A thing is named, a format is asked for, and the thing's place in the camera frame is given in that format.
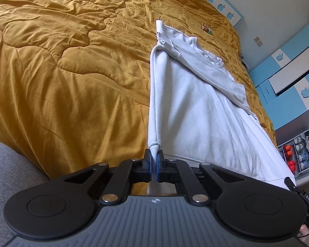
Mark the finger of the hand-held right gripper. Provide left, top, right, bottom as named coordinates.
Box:
left=284, top=177, right=298, bottom=192

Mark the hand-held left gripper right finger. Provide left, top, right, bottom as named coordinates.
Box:
left=156, top=151, right=246, bottom=204

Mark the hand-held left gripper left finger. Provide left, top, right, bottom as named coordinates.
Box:
left=64, top=149, right=154, bottom=205

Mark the white printed shirt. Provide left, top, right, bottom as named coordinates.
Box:
left=147, top=19, right=296, bottom=193

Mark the blue white wardrobe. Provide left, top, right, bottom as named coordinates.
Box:
left=248, top=23, right=309, bottom=132

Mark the mustard yellow quilt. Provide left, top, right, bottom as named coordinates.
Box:
left=0, top=0, right=277, bottom=183

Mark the person's grey trouser leg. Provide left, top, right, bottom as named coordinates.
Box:
left=0, top=139, right=50, bottom=247

